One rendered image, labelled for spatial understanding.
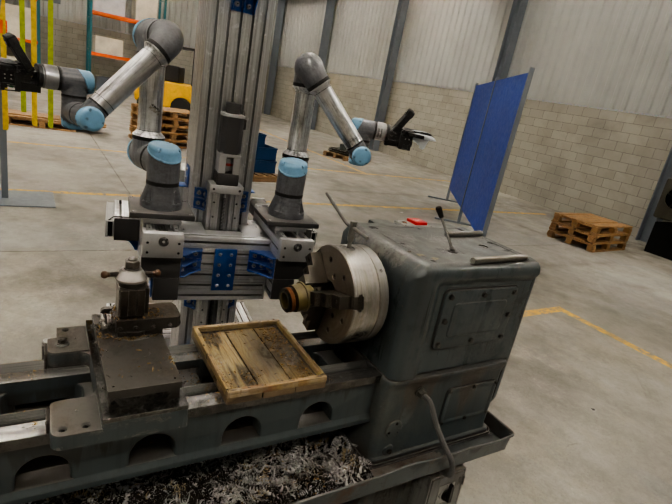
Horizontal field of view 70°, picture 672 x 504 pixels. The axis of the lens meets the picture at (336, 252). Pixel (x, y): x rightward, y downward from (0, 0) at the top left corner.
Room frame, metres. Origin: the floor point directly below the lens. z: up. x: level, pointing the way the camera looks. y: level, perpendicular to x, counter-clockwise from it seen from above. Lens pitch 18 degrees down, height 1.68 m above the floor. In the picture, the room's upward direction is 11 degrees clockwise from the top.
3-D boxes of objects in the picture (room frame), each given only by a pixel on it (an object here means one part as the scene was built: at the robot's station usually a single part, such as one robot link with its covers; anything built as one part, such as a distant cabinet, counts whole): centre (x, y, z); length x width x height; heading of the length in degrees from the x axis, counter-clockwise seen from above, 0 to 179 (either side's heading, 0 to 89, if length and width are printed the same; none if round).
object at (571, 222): (8.42, -4.30, 0.22); 1.25 x 0.86 x 0.44; 127
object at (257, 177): (8.39, 1.93, 0.39); 1.20 x 0.80 x 0.79; 133
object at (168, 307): (1.18, 0.50, 0.99); 0.20 x 0.10 x 0.05; 123
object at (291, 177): (1.97, 0.24, 1.33); 0.13 x 0.12 x 0.14; 5
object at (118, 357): (1.11, 0.49, 0.95); 0.43 x 0.17 x 0.05; 33
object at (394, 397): (1.67, -0.36, 0.43); 0.60 x 0.48 x 0.86; 123
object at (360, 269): (1.43, -0.04, 1.08); 0.32 x 0.09 x 0.32; 33
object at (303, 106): (2.10, 0.25, 1.54); 0.15 x 0.12 x 0.55; 5
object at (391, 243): (1.67, -0.37, 1.06); 0.59 x 0.48 x 0.39; 123
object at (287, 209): (1.96, 0.24, 1.21); 0.15 x 0.15 x 0.10
